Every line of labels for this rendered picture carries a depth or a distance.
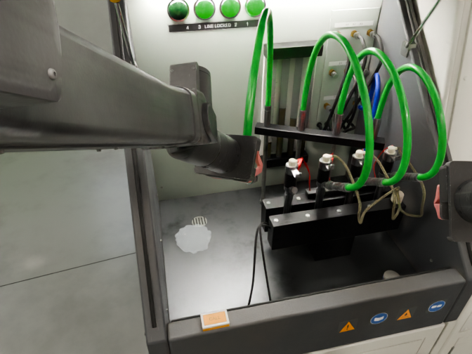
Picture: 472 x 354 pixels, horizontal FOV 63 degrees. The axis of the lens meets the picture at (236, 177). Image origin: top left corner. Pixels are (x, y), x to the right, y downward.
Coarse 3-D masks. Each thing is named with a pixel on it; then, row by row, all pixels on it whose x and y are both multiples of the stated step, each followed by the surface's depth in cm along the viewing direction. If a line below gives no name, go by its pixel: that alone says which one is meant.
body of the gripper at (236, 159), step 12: (228, 144) 53; (240, 144) 57; (252, 144) 56; (228, 156) 54; (240, 156) 56; (252, 156) 55; (204, 168) 54; (216, 168) 54; (228, 168) 55; (240, 168) 56; (252, 168) 55; (252, 180) 56
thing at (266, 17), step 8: (264, 8) 70; (264, 16) 66; (272, 16) 75; (264, 24) 64; (272, 24) 79; (256, 32) 63; (264, 32) 64; (272, 32) 81; (256, 40) 62; (272, 40) 84; (256, 48) 61; (272, 48) 86; (256, 56) 61; (272, 56) 87; (256, 64) 60; (272, 64) 89; (256, 72) 60; (272, 72) 91; (256, 80) 60; (248, 88) 60; (248, 96) 60; (248, 104) 59; (248, 112) 59; (248, 120) 60; (248, 128) 60
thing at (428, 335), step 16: (384, 336) 87; (400, 336) 88; (416, 336) 90; (432, 336) 92; (320, 352) 84; (336, 352) 86; (352, 352) 88; (368, 352) 89; (384, 352) 91; (400, 352) 93; (416, 352) 96
